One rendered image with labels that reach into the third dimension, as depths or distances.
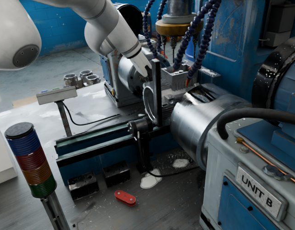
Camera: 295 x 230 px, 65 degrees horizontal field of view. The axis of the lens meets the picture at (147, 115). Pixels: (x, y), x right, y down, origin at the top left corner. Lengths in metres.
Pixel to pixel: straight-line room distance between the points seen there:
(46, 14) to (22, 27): 5.87
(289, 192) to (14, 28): 0.56
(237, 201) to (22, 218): 0.72
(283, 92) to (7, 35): 0.50
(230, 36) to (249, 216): 0.68
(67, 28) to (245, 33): 5.82
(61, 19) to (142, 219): 5.95
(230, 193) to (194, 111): 0.26
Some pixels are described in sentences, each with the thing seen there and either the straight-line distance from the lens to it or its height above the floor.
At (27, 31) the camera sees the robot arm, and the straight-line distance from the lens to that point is 0.51.
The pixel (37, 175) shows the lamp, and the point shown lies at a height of 1.10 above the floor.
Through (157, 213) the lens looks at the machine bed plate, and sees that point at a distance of 0.84.
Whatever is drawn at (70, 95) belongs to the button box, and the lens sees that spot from 1.12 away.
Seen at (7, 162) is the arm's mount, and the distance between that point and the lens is 1.12.
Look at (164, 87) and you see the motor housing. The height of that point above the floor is 1.10.
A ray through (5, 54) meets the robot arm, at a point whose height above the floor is 1.38.
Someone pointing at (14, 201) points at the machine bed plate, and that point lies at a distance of 1.04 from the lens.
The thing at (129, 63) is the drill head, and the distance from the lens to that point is 1.17.
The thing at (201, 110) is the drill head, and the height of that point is 1.14.
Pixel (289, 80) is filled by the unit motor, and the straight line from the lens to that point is 0.47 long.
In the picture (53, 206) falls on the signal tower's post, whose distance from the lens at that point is 0.72.
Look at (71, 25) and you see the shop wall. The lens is 6.54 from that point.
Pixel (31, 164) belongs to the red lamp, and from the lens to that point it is 0.60.
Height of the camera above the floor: 1.48
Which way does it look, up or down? 31 degrees down
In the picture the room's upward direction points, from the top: 5 degrees counter-clockwise
